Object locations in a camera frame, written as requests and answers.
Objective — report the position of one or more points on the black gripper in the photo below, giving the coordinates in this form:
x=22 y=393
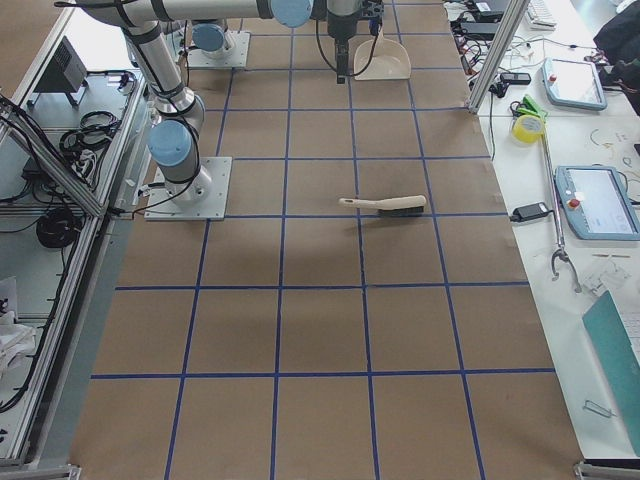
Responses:
x=340 y=26

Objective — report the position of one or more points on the beige plastic dustpan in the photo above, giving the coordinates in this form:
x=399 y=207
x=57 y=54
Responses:
x=381 y=59

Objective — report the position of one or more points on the beige hand brush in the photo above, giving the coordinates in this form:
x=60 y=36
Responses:
x=389 y=207

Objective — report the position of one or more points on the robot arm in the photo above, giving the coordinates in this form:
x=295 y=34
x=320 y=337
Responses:
x=173 y=142
x=342 y=18

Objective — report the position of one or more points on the yellow tape roll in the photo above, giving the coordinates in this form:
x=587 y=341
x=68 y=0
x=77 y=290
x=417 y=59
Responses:
x=527 y=129

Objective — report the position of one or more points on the upper teach pendant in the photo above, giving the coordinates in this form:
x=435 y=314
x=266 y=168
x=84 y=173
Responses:
x=573 y=84

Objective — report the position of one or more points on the teach pendant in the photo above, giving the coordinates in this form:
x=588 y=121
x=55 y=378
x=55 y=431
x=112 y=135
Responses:
x=596 y=204
x=573 y=84

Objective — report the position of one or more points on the black power adapter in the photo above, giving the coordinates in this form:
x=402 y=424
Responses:
x=530 y=212

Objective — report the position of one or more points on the lower teach pendant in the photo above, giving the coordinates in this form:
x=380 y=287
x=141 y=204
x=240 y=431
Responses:
x=596 y=204

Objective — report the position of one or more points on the metal reacher grabber tool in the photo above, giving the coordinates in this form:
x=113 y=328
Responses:
x=560 y=254

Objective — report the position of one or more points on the green cutting mat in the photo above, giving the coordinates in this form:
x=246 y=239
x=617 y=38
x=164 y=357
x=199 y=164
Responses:
x=614 y=334

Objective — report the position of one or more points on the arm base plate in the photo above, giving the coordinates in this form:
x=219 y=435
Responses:
x=220 y=52
x=205 y=198

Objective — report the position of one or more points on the aluminium frame post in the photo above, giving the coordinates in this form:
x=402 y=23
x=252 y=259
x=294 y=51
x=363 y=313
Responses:
x=510 y=21

